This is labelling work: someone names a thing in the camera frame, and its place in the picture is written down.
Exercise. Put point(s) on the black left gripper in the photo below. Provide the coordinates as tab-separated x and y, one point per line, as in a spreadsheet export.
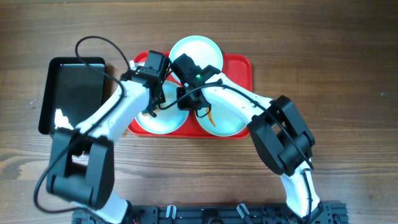
154	104

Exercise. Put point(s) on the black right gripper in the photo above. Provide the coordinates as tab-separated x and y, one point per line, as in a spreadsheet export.
191	101

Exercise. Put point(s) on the white plate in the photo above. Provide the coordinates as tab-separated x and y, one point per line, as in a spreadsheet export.
219	122
167	120
202	50

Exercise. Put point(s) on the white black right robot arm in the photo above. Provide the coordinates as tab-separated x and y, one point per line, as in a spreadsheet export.
281	137

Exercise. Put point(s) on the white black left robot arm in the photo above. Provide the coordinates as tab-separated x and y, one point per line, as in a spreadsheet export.
81	166

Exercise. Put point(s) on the red plastic tray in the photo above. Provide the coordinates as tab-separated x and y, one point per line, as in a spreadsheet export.
238	69

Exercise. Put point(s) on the black water tray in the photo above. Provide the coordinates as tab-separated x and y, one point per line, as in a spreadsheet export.
73	92

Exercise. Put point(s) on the white top plate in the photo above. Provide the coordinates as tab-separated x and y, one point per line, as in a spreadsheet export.
202	50

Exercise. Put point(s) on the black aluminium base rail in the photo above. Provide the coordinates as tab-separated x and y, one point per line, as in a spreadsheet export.
326	212

